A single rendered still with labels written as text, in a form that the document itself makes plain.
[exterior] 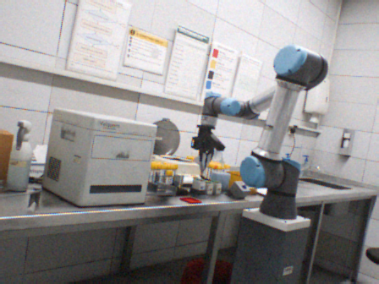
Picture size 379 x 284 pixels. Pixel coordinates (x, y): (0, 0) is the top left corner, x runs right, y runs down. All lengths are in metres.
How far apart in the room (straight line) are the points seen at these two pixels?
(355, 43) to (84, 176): 3.34
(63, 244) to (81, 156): 0.90
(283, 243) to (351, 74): 2.81
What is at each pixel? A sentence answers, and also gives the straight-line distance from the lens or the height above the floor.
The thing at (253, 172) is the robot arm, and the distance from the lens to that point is 1.40.
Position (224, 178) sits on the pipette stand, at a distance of 1.95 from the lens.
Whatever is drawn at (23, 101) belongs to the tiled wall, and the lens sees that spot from 1.82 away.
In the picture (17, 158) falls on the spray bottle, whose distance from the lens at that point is 1.38.
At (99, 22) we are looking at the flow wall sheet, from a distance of 1.98.
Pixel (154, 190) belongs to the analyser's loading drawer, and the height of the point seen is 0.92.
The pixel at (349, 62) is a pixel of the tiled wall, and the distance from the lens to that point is 4.10.
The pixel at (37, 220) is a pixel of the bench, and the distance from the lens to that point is 1.17.
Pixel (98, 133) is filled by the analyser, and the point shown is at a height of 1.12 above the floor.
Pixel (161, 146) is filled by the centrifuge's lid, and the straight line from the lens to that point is 2.23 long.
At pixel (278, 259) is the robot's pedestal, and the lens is 1.50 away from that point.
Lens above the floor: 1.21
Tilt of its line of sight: 3 degrees down
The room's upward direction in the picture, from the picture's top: 10 degrees clockwise
